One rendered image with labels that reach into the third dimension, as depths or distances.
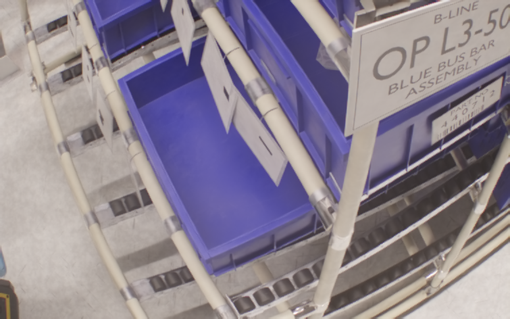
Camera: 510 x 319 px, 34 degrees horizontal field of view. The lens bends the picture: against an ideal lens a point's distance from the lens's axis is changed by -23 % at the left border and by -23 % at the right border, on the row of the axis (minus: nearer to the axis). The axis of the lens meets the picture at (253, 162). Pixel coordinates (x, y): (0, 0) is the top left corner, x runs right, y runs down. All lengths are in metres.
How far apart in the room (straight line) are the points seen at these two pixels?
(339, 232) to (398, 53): 0.47
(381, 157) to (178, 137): 0.56
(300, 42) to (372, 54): 0.58
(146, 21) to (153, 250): 0.82
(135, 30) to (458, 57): 0.96
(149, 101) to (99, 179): 0.79
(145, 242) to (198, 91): 0.76
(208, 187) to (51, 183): 0.95
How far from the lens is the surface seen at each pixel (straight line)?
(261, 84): 1.47
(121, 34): 1.85
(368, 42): 0.89
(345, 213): 1.30
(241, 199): 1.74
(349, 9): 1.00
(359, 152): 1.14
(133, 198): 2.07
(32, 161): 2.66
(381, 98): 1.01
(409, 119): 1.23
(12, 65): 2.81
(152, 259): 2.49
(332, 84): 1.46
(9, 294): 2.18
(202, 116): 1.81
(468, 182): 1.79
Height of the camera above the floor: 2.33
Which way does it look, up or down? 64 degrees down
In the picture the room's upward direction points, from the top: 1 degrees clockwise
